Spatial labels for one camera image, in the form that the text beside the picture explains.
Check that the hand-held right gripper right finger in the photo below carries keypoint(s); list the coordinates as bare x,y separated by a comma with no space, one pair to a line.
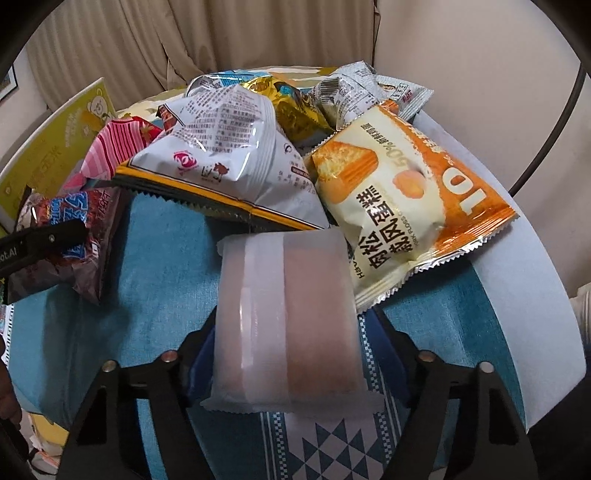
392,364

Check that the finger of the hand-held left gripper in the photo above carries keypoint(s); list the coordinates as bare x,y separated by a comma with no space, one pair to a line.
60,235

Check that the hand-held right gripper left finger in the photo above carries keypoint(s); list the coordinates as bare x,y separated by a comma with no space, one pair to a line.
184,357

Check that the dark red blue snack packet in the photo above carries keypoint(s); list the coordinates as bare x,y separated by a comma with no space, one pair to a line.
92,258

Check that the yellow-green cardboard box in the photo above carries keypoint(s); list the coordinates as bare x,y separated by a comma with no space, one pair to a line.
60,134

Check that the pink striped snack packet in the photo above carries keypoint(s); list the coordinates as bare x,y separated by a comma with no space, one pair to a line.
115,147

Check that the translucent white snack packet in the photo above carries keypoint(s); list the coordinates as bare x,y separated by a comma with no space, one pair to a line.
286,323

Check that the gold snack packet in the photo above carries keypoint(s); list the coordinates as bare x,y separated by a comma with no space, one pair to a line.
295,110

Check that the teal patterned tablecloth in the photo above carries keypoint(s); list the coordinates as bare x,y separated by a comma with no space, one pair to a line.
157,277

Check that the white paper sheet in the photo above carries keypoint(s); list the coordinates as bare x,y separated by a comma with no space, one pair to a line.
531,286

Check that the orange white cake packet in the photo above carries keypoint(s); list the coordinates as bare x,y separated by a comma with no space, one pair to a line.
406,198

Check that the white yellow-edged snack packet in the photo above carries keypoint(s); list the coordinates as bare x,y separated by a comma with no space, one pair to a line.
231,147

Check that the person's white garment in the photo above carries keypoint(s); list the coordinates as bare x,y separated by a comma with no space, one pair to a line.
581,307

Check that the beige curtain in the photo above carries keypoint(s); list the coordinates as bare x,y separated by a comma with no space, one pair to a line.
161,41

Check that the blue white snack packet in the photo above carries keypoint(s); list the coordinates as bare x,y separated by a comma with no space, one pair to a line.
217,81

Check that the grey white snack packet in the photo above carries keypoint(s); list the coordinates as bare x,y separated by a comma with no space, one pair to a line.
346,94
408,97

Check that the framed wall picture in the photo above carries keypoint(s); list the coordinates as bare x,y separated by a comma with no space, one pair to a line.
8,83

